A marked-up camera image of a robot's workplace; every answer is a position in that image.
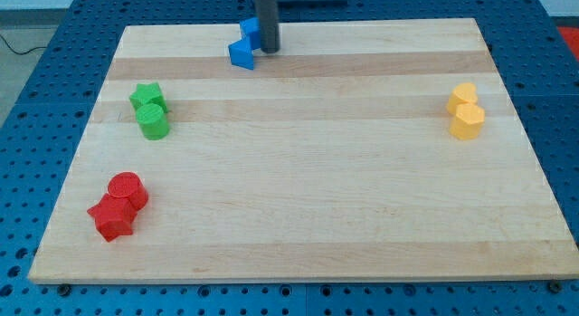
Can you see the blue cube block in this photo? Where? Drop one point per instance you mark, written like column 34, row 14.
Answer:
column 250, row 28

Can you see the blue triangle block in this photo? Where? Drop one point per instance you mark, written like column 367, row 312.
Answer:
column 241, row 53

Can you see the light wooden board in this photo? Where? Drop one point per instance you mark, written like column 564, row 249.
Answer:
column 330, row 161

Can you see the green cylinder block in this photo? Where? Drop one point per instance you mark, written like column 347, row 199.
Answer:
column 152, row 121

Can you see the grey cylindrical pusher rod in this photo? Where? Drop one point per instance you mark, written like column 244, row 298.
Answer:
column 268, row 16

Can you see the green star block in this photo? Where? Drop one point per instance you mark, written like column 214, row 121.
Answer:
column 146, row 93

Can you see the red cylinder block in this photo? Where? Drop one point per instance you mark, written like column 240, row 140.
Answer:
column 128, row 185

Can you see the yellow hexagon block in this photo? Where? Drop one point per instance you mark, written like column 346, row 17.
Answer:
column 467, row 121

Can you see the yellow heart block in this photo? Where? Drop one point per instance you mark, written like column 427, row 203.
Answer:
column 464, row 93

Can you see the red star block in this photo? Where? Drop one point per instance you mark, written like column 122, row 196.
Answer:
column 113, row 217

